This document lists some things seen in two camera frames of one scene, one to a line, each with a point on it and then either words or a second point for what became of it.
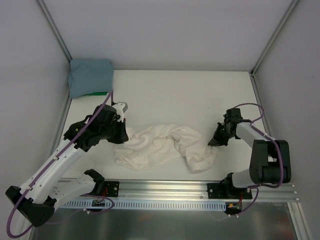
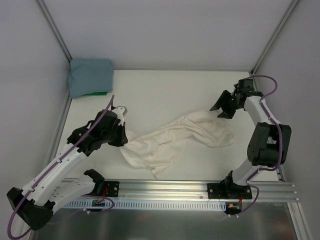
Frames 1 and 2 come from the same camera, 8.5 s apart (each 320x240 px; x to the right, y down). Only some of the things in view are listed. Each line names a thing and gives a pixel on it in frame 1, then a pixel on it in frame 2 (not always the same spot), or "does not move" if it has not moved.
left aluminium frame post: (55, 31) does not move
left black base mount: (106, 188) does not move
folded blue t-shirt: (89, 76) does not move
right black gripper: (221, 133) → (231, 103)
